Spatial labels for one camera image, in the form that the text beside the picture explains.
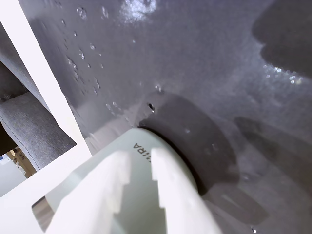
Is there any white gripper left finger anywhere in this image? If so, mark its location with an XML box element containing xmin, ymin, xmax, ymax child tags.
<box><xmin>45</xmin><ymin>150</ymin><xmax>133</xmax><ymax>234</ymax></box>

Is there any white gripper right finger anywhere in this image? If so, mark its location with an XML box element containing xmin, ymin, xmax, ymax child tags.
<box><xmin>151</xmin><ymin>147</ymin><xmax>223</xmax><ymax>234</ymax></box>

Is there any pale green steel-lined cup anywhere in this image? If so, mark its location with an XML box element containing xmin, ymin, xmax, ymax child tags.
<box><xmin>31</xmin><ymin>127</ymin><xmax>203</xmax><ymax>234</ymax></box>

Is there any brown cardboard box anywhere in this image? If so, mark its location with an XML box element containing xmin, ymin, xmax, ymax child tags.
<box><xmin>5</xmin><ymin>146</ymin><xmax>38</xmax><ymax>179</ymax></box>

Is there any grey fabric sofa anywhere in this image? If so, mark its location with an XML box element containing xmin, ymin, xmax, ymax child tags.
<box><xmin>0</xmin><ymin>21</ymin><xmax>78</xmax><ymax>171</ymax></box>

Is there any glossy grey table mat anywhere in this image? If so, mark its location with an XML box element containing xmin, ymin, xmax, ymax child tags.
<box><xmin>18</xmin><ymin>0</ymin><xmax>312</xmax><ymax>234</ymax></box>

